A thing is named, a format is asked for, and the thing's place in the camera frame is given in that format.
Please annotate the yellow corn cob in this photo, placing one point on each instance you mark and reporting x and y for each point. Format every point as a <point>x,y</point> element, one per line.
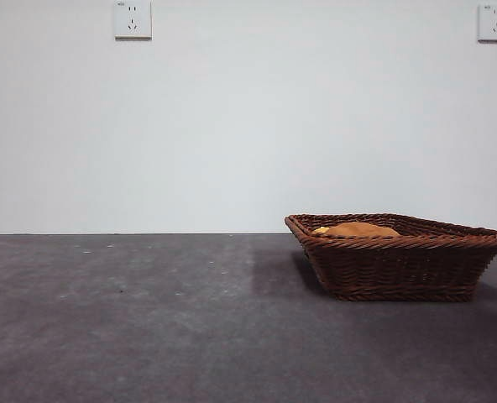
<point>320,230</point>

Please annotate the brown potato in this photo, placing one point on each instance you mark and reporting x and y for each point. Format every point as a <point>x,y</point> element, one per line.
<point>359,230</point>

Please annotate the brown woven wicker basket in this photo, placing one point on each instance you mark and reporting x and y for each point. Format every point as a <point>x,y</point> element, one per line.
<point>399,268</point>

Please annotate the white wall socket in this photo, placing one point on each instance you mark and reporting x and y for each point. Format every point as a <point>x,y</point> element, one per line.
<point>132,19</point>
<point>496,23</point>

